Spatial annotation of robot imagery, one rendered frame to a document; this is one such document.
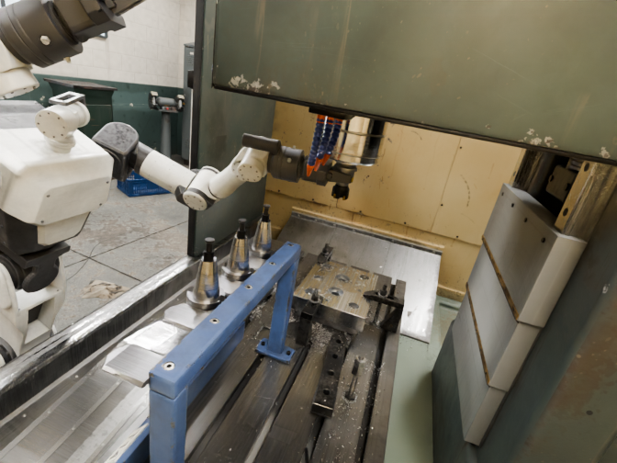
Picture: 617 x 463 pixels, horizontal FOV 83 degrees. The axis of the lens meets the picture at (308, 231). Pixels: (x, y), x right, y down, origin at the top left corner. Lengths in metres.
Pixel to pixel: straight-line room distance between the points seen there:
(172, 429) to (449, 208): 1.69
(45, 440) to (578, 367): 1.12
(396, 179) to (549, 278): 1.30
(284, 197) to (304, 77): 1.56
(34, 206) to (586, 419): 1.15
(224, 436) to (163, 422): 0.31
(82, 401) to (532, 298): 1.10
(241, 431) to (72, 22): 0.79
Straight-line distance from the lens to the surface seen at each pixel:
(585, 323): 0.69
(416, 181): 1.93
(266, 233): 0.77
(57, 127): 0.97
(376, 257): 1.92
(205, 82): 1.45
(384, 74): 0.57
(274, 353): 0.99
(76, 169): 1.03
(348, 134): 0.83
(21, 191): 0.99
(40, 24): 0.71
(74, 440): 1.10
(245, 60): 0.64
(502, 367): 0.85
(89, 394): 1.19
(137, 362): 0.53
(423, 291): 1.85
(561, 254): 0.74
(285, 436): 0.85
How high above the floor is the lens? 1.57
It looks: 22 degrees down
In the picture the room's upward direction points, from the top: 10 degrees clockwise
